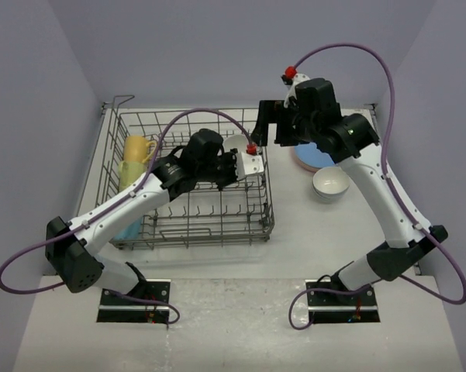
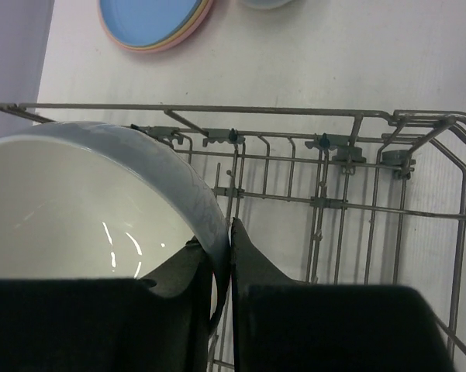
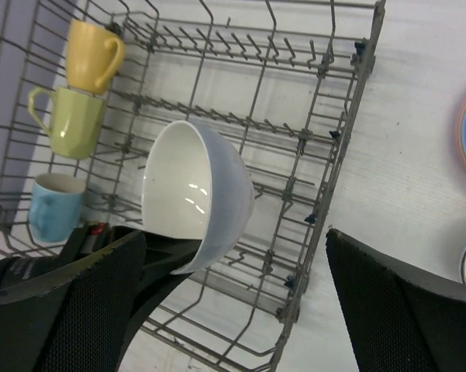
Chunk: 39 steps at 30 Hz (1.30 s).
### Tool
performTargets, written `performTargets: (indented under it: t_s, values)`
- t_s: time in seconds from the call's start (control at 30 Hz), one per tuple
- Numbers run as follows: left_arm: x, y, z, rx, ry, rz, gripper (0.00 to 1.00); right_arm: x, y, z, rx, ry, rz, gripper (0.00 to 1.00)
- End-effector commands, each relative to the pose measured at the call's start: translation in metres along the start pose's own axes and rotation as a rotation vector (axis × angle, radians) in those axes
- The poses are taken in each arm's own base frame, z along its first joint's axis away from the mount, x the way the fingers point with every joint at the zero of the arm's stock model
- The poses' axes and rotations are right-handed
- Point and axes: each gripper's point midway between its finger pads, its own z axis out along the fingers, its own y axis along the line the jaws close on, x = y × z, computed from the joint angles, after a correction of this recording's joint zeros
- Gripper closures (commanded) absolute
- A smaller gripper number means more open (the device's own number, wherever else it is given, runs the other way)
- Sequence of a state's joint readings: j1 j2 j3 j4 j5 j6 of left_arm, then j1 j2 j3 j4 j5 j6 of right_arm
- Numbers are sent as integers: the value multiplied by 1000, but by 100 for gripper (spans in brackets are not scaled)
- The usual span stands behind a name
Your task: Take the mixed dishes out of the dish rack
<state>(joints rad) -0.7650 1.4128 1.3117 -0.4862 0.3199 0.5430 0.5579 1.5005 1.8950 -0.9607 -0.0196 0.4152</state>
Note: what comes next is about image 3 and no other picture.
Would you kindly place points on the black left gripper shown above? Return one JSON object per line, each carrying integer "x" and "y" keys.
{"x": 65, "y": 313}

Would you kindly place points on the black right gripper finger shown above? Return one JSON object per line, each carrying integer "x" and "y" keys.
{"x": 398, "y": 317}

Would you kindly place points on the blue plastic cup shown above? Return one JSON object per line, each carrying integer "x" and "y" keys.
{"x": 55, "y": 208}

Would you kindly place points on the yellow-green plastic cup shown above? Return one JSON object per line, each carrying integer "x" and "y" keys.
{"x": 75, "y": 121}

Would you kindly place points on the grey wire dish rack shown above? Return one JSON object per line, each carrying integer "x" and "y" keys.
{"x": 281, "y": 80}

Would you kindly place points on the yellow ceramic mug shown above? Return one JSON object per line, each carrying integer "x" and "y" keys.
{"x": 94, "y": 54}

